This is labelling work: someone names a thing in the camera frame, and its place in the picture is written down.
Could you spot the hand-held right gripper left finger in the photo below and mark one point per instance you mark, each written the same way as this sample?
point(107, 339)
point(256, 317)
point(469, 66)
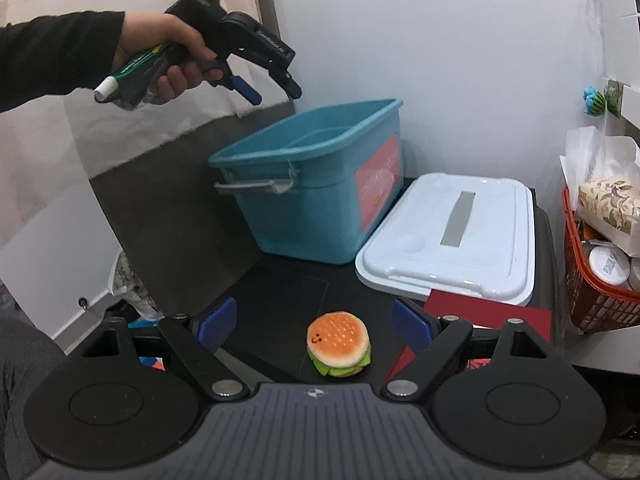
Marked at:
point(217, 322)

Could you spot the blue plastic storage box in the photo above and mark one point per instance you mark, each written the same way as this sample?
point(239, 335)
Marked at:
point(300, 195)

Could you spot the small blue green toy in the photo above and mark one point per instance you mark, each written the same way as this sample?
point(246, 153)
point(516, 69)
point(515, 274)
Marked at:
point(594, 100)

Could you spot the white paper bag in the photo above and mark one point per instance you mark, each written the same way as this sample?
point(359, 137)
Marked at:
point(585, 155)

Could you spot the floral printed packet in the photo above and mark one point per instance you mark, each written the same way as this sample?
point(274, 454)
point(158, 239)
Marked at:
point(607, 205)

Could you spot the white shelf unit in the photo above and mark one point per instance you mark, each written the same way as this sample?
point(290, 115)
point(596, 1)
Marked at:
point(625, 40)

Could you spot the dark red box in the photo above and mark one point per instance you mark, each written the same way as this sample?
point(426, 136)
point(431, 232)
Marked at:
point(480, 310)

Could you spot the person's left forearm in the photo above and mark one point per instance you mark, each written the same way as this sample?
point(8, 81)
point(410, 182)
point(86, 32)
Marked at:
point(55, 55)

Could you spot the clear plastic bag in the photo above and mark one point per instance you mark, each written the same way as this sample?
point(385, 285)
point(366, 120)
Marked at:
point(132, 285)

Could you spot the red plastic basket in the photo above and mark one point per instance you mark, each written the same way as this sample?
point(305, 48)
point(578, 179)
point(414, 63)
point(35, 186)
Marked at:
point(595, 305)

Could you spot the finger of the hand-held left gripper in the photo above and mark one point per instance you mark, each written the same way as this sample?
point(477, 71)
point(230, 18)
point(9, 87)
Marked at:
point(247, 87)
point(292, 87)

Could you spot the white storage box lid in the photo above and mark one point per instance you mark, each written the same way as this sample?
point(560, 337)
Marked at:
point(440, 240)

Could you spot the person's grey trouser leg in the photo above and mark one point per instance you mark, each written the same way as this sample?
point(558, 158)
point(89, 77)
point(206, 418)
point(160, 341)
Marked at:
point(20, 390)

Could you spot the plush burger toy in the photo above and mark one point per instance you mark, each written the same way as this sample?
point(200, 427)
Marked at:
point(340, 342)

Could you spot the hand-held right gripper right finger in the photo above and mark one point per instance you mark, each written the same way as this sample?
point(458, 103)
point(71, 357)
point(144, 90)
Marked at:
point(412, 322)

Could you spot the green tube with white cap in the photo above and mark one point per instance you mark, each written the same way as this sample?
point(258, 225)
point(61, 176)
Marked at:
point(132, 70)

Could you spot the peach curtain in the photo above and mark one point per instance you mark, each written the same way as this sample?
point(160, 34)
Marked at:
point(50, 160)

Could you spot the white round jar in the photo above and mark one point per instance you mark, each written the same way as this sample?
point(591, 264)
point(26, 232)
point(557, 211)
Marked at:
point(635, 275)
point(607, 266)

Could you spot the person's left hand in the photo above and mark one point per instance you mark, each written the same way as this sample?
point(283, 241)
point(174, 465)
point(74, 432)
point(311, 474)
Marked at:
point(165, 35)

